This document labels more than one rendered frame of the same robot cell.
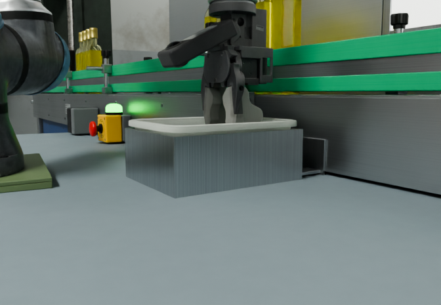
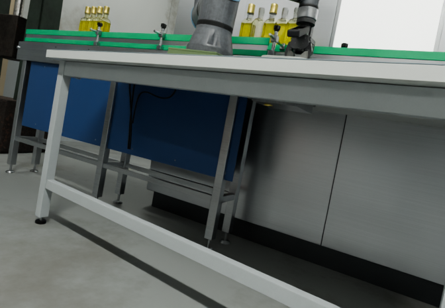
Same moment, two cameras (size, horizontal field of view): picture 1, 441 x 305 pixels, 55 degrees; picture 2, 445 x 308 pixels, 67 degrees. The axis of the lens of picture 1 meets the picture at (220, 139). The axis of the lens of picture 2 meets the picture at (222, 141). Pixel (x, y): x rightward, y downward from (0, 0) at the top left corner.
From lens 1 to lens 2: 0.94 m
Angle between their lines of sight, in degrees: 29
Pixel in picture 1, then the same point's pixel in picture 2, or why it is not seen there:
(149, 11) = (69, 6)
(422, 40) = (365, 51)
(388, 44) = (351, 51)
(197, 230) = not seen: hidden behind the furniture
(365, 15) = (321, 42)
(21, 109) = not seen: outside the picture
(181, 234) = not seen: hidden behind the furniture
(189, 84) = (248, 51)
